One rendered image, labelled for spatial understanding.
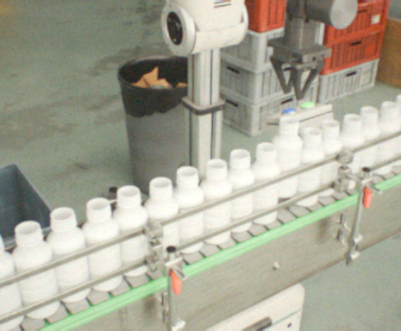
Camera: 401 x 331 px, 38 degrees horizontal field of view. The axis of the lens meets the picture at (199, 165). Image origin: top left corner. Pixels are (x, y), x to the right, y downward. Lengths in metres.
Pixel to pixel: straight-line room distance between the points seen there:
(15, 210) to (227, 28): 0.77
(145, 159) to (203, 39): 1.35
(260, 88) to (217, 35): 1.84
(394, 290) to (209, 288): 1.58
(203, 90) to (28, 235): 0.99
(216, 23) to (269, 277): 0.75
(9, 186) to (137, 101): 1.30
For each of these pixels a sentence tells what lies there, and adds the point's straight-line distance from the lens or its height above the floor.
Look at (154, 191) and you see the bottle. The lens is 0.97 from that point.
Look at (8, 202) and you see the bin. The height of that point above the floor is 0.84.
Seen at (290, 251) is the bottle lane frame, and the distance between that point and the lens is 1.22.
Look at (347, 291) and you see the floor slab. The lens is 2.55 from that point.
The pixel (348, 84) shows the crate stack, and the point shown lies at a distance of 4.29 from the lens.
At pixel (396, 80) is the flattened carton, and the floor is 0.06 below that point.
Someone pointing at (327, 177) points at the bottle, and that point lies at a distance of 1.24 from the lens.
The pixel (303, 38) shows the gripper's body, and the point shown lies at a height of 1.38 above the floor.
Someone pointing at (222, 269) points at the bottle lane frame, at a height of 0.96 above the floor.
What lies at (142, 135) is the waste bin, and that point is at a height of 0.37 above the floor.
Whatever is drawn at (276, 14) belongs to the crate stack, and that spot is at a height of 0.75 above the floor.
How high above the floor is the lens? 1.70
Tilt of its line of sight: 31 degrees down
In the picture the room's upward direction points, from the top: 1 degrees clockwise
